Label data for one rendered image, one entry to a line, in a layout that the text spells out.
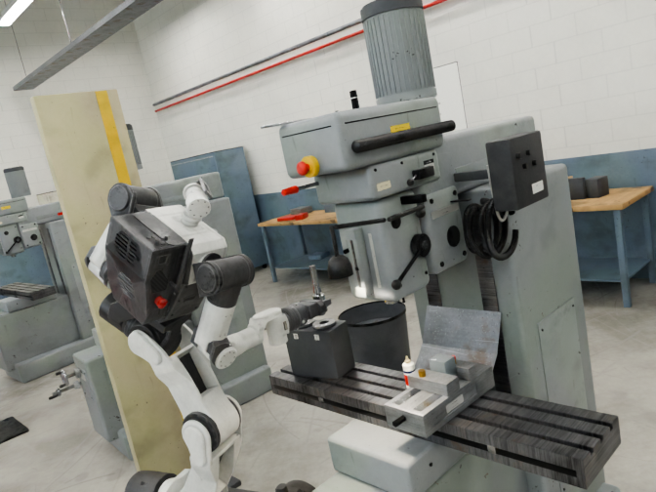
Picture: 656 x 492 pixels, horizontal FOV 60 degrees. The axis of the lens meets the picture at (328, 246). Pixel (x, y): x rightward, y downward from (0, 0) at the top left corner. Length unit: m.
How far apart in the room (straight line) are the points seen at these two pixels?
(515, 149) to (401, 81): 0.42
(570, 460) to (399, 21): 1.31
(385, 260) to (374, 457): 0.59
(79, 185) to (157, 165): 8.40
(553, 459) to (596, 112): 4.61
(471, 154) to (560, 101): 4.03
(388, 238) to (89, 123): 1.92
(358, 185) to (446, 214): 0.37
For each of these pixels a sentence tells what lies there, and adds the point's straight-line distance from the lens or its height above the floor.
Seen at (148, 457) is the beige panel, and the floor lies 0.36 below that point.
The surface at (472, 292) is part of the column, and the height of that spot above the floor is 1.19.
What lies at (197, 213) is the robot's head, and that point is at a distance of 1.70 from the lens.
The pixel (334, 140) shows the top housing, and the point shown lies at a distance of 1.53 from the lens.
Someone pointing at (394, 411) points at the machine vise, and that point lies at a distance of 1.73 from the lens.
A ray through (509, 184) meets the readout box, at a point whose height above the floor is 1.60.
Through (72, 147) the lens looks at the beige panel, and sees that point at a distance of 3.12.
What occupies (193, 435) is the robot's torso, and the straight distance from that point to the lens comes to 1.93.
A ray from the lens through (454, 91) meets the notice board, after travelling 6.57.
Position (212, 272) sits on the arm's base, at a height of 1.54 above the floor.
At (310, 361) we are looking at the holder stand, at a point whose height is 1.03.
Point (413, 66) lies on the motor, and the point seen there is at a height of 1.99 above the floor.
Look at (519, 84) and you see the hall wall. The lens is 6.19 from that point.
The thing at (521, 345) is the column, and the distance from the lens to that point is 2.10.
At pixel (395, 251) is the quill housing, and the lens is 1.69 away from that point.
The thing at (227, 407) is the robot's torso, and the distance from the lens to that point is 1.96.
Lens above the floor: 1.82
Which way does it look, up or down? 10 degrees down
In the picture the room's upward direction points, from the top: 12 degrees counter-clockwise
